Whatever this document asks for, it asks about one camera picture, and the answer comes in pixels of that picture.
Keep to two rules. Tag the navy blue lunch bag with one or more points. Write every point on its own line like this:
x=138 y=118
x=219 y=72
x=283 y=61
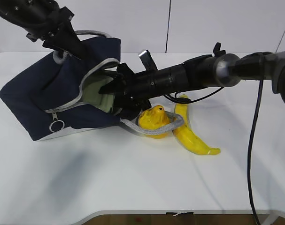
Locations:
x=48 y=97

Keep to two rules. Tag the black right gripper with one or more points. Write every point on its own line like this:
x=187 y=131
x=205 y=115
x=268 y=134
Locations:
x=127 y=88

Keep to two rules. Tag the yellow toy pear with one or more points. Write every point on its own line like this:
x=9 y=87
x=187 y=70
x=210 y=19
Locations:
x=153 y=118

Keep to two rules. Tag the black tape on table edge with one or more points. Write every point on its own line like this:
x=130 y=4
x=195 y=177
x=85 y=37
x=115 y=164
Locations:
x=174 y=214

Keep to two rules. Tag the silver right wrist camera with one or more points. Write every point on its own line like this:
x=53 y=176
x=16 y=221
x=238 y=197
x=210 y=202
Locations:
x=147 y=60

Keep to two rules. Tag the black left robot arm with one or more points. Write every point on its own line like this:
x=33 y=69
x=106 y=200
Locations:
x=27 y=13

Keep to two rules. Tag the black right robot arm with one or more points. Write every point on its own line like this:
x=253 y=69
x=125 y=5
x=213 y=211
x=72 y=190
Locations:
x=220 y=69

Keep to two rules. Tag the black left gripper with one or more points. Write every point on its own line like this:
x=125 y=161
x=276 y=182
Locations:
x=57 y=33

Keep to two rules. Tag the yellow toy banana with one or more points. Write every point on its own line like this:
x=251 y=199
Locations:
x=187 y=138

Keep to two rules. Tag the green lidded glass container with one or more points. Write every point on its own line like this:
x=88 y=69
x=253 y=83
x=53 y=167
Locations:
x=91 y=95

